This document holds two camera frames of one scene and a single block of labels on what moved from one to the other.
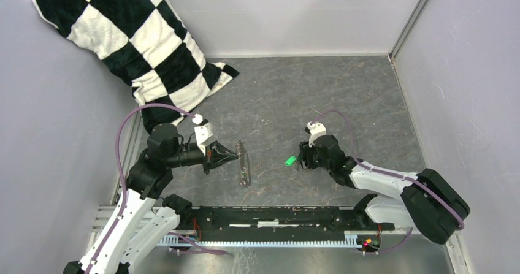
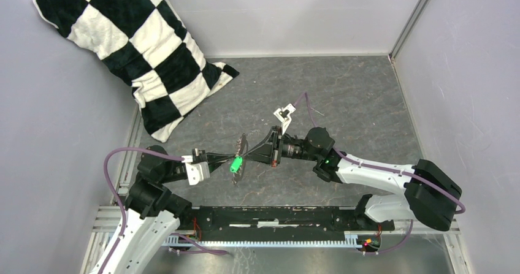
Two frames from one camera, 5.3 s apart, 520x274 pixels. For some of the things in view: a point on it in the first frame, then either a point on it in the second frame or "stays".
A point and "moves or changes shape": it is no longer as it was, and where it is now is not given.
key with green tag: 291,160 -> 236,165
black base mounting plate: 276,222 stays
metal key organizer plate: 245,166 moves or changes shape
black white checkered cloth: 132,26 stays
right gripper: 305,152 -> 268,154
